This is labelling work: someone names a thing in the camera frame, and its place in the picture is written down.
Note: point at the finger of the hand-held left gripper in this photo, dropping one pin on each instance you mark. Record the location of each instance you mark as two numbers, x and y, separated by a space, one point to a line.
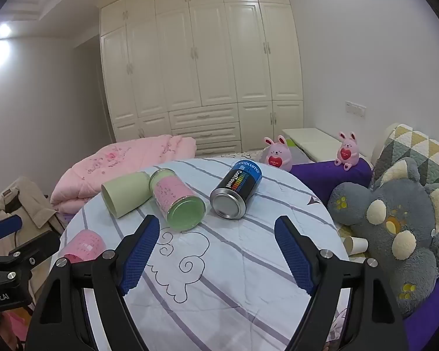
3 225
20 265

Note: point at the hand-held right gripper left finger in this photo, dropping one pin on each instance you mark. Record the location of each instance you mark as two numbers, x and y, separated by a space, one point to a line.
142 250

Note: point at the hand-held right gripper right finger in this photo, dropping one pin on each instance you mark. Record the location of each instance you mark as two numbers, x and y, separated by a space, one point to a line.
292 256

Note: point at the pink cup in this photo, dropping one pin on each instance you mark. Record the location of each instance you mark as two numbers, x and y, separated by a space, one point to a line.
83 245

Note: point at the light green cup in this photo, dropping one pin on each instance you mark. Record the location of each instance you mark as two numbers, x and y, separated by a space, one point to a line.
126 193

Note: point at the white paper cup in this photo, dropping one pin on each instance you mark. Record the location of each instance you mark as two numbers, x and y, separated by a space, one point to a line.
355 245

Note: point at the beige jacket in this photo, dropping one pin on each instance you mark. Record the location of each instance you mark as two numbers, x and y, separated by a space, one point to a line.
25 208

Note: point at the clear jar with green lid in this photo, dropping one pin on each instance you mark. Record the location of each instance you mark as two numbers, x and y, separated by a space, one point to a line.
175 199

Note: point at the purple bed sheet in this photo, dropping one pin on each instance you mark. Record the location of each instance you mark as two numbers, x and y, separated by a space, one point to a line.
318 179

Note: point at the black and blue can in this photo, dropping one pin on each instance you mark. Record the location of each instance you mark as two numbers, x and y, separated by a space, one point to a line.
236 188

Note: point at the pink quilt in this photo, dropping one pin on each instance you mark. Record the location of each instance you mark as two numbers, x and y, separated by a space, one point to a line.
120 161

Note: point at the pink bunny plush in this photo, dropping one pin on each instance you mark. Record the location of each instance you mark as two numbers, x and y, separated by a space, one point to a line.
277 155
347 151

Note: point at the grey cat plush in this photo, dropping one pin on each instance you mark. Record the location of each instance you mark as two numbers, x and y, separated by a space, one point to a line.
391 223

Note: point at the white bench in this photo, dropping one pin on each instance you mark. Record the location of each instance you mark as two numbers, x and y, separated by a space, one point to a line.
311 140

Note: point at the triangle patterned quilted pillow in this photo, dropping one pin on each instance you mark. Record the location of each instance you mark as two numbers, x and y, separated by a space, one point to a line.
409 150

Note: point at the ceiling light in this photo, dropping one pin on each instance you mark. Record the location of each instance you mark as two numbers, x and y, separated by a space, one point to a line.
4 30

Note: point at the cream wardrobe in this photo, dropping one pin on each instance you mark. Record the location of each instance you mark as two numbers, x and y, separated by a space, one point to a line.
205 62

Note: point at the white wall switch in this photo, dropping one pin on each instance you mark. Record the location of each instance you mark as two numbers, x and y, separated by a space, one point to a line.
355 108

